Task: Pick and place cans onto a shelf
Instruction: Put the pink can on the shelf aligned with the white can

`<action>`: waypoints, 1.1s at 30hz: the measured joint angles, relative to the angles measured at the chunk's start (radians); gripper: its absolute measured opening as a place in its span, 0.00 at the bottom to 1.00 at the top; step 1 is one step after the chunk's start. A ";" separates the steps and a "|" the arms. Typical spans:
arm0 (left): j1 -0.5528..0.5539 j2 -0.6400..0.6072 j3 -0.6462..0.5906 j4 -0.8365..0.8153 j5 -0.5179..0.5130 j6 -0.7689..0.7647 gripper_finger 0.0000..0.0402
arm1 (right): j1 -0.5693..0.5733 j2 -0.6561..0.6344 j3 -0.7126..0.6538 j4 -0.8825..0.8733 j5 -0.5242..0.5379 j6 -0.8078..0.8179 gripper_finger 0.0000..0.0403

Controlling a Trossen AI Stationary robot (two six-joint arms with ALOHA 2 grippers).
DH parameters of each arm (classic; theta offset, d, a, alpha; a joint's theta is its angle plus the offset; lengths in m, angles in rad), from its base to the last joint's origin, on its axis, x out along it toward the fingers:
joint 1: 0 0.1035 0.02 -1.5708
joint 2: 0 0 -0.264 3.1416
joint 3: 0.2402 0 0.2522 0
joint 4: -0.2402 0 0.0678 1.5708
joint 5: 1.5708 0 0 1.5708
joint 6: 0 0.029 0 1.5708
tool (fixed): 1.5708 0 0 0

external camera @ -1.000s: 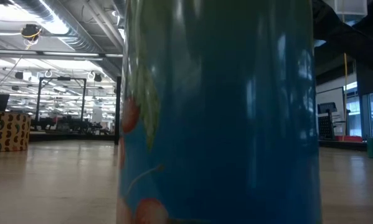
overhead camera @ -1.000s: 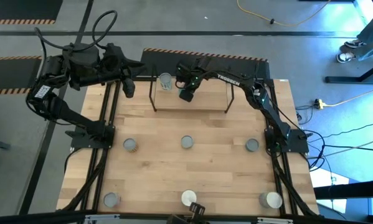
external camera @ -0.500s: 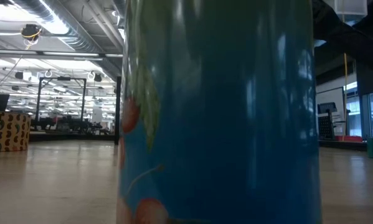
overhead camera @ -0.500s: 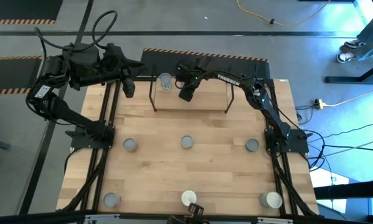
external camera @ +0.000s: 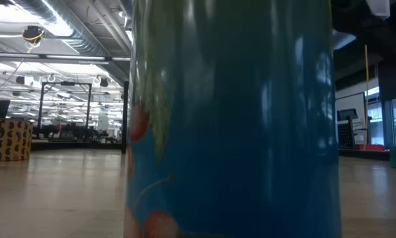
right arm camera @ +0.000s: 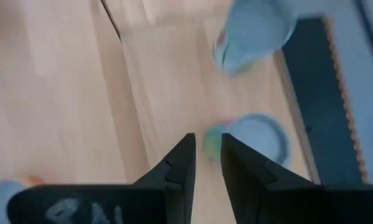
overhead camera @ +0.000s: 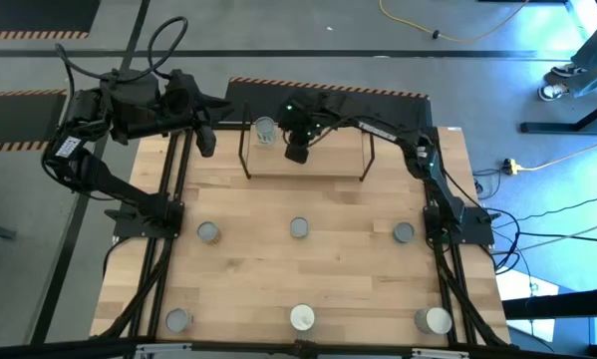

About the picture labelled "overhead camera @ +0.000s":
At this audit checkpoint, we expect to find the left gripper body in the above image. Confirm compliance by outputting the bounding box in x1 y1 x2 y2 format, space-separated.
187 87 218 159

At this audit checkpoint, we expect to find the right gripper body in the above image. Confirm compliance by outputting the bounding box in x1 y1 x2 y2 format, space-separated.
277 92 335 145

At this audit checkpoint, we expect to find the carrot label can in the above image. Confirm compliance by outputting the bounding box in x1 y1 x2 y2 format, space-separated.
254 116 278 147

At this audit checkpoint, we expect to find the short green yellow can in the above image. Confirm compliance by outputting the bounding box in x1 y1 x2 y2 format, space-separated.
288 215 311 239

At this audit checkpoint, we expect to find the short teal can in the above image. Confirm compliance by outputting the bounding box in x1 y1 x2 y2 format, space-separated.
392 220 417 245

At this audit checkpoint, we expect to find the black hazard-striped floor mat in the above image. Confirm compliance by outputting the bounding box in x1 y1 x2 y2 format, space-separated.
0 0 102 40
0 89 69 154
219 77 433 132

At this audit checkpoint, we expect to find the yellow power strip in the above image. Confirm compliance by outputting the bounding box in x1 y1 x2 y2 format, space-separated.
501 137 597 176

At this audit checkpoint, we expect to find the person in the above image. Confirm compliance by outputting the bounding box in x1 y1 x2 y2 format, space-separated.
536 19 597 104

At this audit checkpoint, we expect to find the black desk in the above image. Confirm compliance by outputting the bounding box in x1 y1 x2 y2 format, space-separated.
501 287 597 359

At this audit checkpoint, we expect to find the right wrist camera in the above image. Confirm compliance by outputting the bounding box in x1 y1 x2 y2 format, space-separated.
283 142 310 165

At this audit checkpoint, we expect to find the black aluminium rig frame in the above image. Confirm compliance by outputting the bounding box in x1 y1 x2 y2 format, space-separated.
91 124 516 359

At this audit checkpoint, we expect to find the wooden shelf black metal frame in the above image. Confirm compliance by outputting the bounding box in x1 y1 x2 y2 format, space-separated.
237 99 377 182

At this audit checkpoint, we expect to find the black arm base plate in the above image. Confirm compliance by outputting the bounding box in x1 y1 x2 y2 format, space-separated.
423 203 494 245
104 198 185 239

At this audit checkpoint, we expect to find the yellow extension cable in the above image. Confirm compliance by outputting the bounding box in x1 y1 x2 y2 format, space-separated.
377 0 531 44

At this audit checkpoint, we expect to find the black floor cable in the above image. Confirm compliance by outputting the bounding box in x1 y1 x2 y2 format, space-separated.
471 167 597 275

